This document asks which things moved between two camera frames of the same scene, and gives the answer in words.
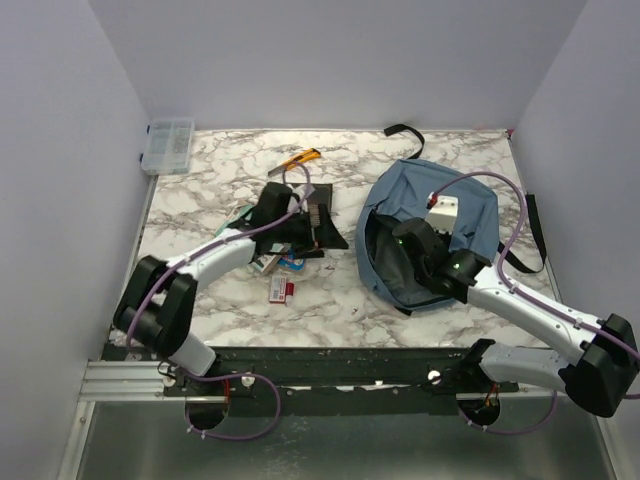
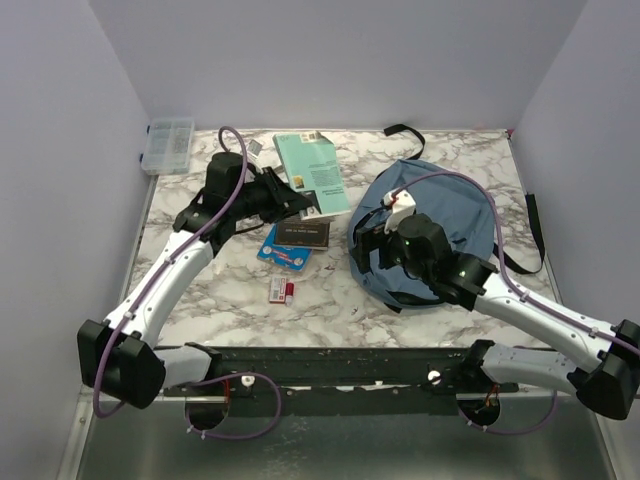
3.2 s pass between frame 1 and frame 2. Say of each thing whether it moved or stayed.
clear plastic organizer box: stayed
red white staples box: stayed
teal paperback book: moved
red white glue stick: stayed
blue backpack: stayed
